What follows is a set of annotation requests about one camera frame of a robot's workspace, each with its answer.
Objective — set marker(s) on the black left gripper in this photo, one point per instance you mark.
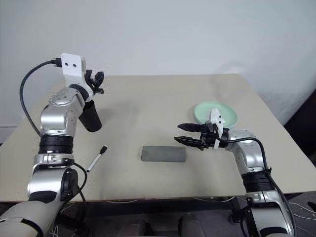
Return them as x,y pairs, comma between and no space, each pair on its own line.
90,78

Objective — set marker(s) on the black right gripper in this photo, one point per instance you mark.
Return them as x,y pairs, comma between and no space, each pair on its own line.
208,142

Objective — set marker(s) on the grey glasses case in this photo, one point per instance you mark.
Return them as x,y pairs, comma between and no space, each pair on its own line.
163,154

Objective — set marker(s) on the light green plate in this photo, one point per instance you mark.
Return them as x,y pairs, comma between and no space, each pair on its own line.
229,116

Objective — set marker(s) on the white marker pen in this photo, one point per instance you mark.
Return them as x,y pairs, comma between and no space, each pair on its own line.
96,159

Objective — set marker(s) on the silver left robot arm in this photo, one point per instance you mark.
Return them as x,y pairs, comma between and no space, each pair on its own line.
56,116

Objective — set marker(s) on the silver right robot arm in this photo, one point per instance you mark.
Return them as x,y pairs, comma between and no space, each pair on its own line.
249,158

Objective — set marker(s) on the black plastic cup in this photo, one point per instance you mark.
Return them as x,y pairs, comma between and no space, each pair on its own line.
92,118

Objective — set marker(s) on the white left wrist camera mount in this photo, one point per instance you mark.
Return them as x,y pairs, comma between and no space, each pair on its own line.
72,71

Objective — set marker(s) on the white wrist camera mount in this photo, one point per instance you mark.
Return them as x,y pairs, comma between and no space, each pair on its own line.
217,117
72,71

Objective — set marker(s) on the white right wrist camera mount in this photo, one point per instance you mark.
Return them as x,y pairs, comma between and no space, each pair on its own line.
217,117

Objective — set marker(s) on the black table frame leg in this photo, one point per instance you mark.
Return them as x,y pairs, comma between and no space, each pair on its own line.
237,209

